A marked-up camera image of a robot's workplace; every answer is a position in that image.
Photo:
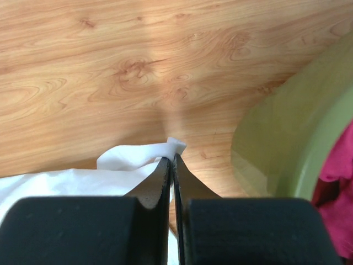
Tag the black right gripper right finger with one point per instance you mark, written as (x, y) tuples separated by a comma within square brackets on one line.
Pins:
[(216, 230)]

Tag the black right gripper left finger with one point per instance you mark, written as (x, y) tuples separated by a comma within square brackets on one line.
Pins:
[(129, 229)]

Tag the white and green raglan t-shirt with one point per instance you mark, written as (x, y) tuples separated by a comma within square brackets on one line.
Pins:
[(119, 170)]

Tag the olive green plastic bin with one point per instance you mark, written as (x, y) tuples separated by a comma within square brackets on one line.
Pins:
[(280, 145)]

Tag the magenta pink t-shirt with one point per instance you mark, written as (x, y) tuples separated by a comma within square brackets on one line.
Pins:
[(333, 194)]

